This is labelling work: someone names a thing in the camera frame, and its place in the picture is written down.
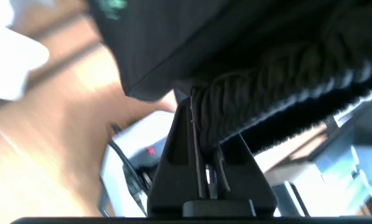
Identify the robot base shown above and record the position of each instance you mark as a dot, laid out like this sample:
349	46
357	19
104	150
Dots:
329	174

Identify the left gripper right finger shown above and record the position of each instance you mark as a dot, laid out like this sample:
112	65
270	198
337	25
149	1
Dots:
248	183

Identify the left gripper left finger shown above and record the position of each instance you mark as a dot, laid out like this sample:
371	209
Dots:
176	174

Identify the white garment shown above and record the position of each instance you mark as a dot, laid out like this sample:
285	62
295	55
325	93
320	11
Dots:
8	62

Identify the black garment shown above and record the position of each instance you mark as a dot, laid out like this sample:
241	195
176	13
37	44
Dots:
204	46

